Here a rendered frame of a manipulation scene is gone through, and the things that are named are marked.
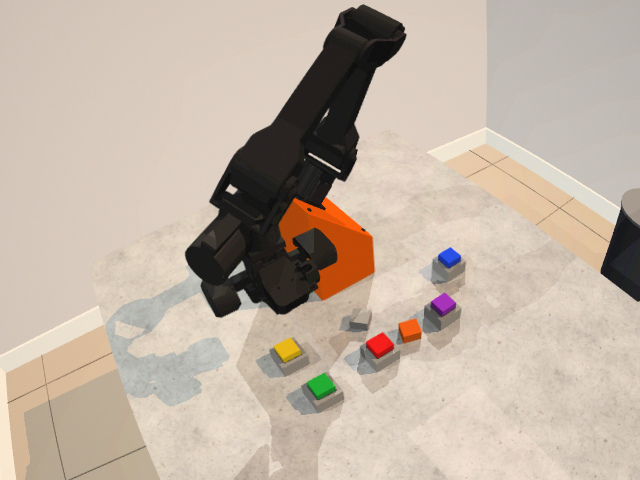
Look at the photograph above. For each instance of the red button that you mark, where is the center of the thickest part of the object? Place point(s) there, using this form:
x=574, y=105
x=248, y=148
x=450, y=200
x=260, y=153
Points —
x=380, y=351

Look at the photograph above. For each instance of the green button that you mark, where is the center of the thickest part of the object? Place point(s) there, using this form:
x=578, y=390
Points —
x=322, y=391

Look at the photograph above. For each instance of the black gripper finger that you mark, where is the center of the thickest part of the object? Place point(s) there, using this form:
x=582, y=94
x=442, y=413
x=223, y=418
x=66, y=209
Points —
x=264, y=299

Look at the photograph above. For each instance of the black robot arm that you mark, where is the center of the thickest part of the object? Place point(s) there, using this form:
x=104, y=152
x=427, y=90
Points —
x=269, y=171

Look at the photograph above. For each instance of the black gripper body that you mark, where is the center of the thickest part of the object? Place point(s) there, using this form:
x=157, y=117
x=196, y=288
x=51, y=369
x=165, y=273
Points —
x=313, y=244

